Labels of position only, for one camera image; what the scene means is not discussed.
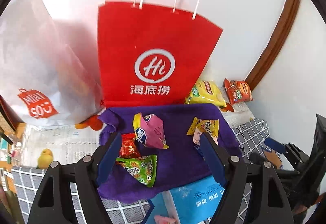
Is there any yellow triangular snack packet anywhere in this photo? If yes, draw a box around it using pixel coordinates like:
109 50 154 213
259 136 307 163
186 117 219 137

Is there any yellow chips bag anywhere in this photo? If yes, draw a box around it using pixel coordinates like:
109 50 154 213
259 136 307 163
185 81 227 107

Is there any green snack packet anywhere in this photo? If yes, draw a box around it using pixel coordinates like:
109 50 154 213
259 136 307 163
116 155 157 188

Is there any brown wooden door frame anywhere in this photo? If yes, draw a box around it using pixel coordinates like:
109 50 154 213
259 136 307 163
245 0 300 91

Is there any white Miniso plastic bag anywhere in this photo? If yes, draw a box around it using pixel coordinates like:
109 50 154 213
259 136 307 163
1 0 102 126

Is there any blue tissue pack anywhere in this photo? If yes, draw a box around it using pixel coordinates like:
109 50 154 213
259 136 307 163
143 176 224 223

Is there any small red snack packet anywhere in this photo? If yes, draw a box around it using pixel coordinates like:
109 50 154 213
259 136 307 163
119 134 141 158

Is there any red paper Haidilao bag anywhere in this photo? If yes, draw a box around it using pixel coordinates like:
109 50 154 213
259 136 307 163
97 0 222 108

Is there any pink large snack bag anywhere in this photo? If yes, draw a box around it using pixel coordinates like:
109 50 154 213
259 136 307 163
133 113 169 149

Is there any orange chips bag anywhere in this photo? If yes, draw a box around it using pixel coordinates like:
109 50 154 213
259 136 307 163
223 78 253 105

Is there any grey checked tablecloth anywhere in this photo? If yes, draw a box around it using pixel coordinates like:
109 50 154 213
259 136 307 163
11 117 284 224

